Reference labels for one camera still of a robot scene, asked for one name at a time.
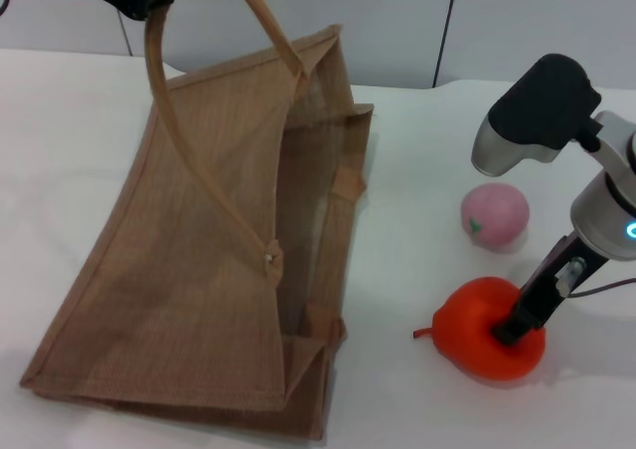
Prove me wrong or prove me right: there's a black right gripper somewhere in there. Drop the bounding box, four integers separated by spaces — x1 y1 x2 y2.
490 228 611 346

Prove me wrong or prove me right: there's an orange toy fruit with stem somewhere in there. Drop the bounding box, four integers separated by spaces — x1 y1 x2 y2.
411 276 548 381

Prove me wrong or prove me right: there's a pink toy peach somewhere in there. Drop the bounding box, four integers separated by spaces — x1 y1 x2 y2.
460 182 531 246

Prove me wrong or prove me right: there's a brown woven handbag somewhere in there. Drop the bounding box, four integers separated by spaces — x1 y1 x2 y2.
18 0 375 443

